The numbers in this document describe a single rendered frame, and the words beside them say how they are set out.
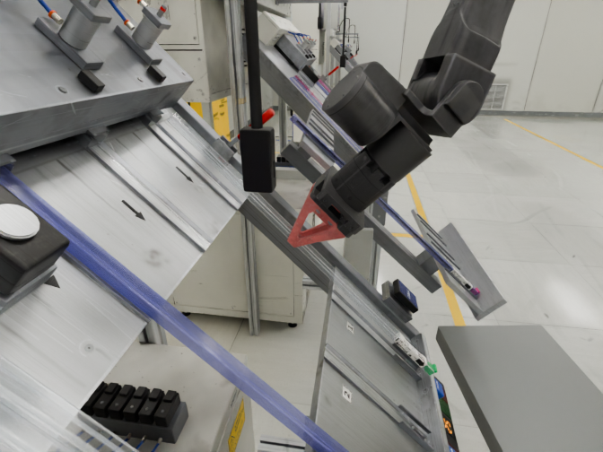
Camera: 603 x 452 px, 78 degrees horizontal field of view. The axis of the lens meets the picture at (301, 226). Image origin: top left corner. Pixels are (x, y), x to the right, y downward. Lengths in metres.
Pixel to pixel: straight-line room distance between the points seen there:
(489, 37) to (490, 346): 0.64
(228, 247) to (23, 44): 1.28
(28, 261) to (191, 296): 1.55
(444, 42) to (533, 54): 8.03
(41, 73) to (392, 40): 7.70
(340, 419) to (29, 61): 0.41
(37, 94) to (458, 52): 0.37
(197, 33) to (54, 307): 1.19
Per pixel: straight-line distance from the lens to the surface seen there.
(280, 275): 1.58
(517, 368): 0.89
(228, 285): 1.68
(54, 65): 0.38
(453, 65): 0.43
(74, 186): 0.37
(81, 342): 0.29
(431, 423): 0.58
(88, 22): 0.39
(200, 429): 0.70
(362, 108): 0.39
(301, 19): 4.90
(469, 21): 0.45
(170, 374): 0.79
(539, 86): 8.60
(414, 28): 7.98
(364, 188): 0.43
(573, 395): 0.89
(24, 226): 0.26
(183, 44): 1.42
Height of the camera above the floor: 1.17
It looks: 26 degrees down
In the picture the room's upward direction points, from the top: straight up
